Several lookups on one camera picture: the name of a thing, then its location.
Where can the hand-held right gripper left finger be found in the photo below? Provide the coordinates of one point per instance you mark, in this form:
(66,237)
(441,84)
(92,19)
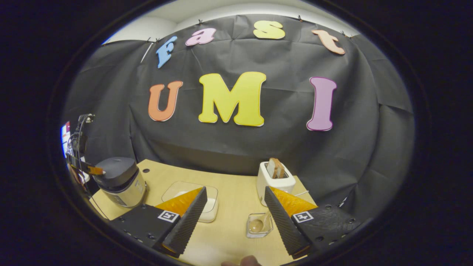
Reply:
(186,225)

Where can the clear glass dish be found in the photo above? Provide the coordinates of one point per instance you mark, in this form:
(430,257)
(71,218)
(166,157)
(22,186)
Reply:
(184,188)

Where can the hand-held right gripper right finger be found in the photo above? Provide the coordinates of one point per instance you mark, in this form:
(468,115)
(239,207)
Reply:
(282,227)

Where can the brown bread slice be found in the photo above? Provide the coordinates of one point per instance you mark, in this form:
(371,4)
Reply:
(275,168)

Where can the clear glass chopstick holder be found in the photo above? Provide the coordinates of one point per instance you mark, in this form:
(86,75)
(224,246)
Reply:
(258,232)

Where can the computer monitor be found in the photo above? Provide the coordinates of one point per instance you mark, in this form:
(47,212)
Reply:
(65,138)

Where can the black backdrop cloth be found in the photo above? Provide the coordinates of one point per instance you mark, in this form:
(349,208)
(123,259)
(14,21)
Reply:
(236,147)

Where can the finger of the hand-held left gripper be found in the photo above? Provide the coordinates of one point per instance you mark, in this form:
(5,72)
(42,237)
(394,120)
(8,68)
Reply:
(94,170)

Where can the white toaster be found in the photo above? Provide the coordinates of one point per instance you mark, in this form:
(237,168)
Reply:
(266,184)

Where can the black and beige rice cooker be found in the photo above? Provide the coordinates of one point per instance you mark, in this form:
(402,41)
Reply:
(118,181)

